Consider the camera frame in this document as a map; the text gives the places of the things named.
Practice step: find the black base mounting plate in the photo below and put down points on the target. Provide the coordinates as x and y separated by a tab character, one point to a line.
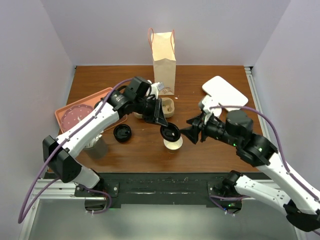
188	188

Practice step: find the white rectangular tray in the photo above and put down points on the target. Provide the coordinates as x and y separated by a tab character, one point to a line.
224	93

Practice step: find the pink dotted plate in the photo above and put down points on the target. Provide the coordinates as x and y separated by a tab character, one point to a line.
74	115

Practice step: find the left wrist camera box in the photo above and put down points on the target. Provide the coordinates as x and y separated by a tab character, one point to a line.
158	86

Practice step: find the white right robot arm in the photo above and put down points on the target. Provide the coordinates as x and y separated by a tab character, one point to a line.
295	198

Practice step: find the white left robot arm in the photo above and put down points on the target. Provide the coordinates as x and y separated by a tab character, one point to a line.
135	95

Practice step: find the cardboard two-cup carrier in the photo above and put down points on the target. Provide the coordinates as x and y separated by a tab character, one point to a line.
166	103

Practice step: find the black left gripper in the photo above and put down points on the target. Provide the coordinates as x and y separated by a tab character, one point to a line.
157	115

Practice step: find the stack of black lids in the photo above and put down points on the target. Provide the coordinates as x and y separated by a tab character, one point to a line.
122	133

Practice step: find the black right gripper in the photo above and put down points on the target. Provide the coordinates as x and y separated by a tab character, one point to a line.
192	133

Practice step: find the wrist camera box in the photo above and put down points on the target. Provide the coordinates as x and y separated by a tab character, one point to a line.
206	104
158	86

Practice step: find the single paper coffee cup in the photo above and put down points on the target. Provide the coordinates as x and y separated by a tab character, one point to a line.
173	146

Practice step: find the grey cup with stirrers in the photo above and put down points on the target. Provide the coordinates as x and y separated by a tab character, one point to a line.
97	148

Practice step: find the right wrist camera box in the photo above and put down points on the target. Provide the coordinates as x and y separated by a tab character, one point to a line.
206	104

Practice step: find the brown paper takeout bag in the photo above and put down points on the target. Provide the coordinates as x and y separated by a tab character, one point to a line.
162	47

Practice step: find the black plastic cup lid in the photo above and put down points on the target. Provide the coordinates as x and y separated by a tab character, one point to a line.
170	133

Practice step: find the stack of paper cups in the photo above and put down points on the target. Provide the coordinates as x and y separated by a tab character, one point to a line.
216	112

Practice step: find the orange plastic tray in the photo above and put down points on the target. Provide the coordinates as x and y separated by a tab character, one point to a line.
91	100

